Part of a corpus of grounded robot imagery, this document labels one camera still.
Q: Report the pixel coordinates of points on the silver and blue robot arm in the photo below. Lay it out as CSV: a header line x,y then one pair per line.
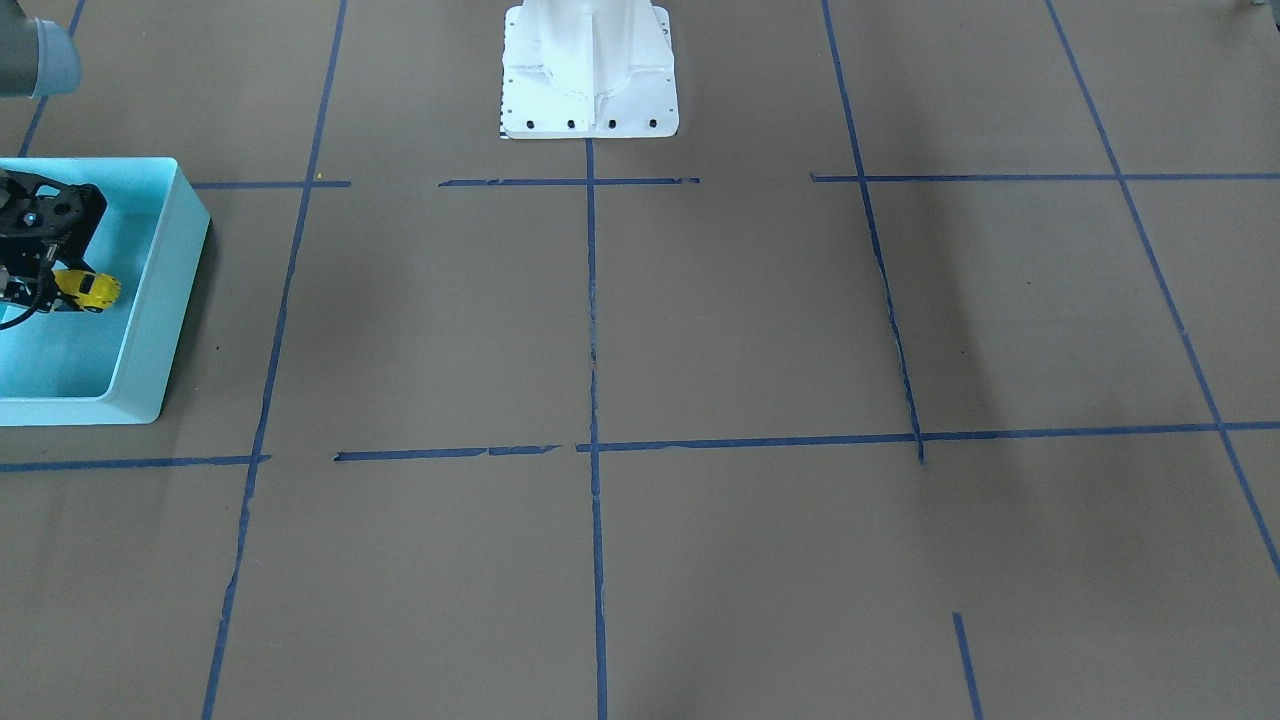
x,y
39,60

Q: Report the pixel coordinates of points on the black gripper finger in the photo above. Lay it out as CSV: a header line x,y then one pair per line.
x,y
70,257
23,294

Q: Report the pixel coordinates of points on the brown paper table cover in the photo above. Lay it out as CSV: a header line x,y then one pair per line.
x,y
928,372

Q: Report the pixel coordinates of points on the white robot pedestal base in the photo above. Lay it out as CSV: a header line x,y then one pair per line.
x,y
588,69

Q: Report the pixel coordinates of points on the yellow beetle toy car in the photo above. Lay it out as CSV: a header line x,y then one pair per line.
x,y
97,291

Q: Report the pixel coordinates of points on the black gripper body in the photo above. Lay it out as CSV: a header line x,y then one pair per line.
x,y
37,283

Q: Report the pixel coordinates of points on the teal plastic bin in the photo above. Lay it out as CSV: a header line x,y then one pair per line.
x,y
112,368

